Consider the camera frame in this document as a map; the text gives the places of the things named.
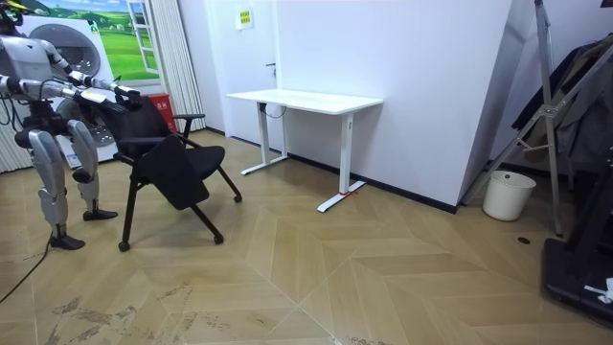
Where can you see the landscape window wall poster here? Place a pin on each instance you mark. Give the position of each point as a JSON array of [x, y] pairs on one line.
[[120, 43]]

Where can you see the red box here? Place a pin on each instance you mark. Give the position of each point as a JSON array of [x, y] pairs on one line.
[[163, 108]]

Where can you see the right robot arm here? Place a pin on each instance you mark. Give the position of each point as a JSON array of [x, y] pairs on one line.
[[40, 88]]

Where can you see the white plastic bucket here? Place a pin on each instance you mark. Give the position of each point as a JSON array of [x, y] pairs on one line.
[[507, 196]]

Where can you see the white washing machine tower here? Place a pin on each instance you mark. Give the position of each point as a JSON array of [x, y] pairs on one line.
[[98, 45]]

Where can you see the small black floor disc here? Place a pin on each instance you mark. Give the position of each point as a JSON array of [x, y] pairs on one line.
[[523, 240]]

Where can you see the black mesh chair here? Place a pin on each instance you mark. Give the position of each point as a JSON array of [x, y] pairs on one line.
[[177, 177]]

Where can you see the silver metal frame stand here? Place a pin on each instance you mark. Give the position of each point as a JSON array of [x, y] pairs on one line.
[[546, 110]]

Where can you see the white door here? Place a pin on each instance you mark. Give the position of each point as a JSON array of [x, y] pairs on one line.
[[254, 57]]

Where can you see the white desk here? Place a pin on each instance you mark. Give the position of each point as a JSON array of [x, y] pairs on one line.
[[306, 100]]

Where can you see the robot body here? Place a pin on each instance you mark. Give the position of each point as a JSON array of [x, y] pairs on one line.
[[21, 60]]

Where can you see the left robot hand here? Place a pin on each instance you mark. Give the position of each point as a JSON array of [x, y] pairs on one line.
[[129, 94]]

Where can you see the yellow and white sign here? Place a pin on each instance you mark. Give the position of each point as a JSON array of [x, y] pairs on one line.
[[244, 18]]

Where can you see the black machine base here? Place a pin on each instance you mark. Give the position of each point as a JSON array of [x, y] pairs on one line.
[[570, 273]]

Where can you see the dark hanging clothes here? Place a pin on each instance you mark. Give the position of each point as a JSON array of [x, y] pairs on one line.
[[584, 120]]

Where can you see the red tape strip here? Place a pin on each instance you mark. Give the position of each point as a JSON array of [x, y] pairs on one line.
[[346, 193]]

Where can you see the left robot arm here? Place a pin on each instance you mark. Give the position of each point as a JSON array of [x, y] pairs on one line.
[[60, 60]]

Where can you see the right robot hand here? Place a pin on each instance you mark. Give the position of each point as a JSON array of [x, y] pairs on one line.
[[96, 97]]

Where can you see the white pleated curtain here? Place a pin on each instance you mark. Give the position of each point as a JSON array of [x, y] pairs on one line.
[[174, 57], [12, 153]]

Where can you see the robot legs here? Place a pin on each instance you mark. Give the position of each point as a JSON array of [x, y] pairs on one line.
[[48, 163]]

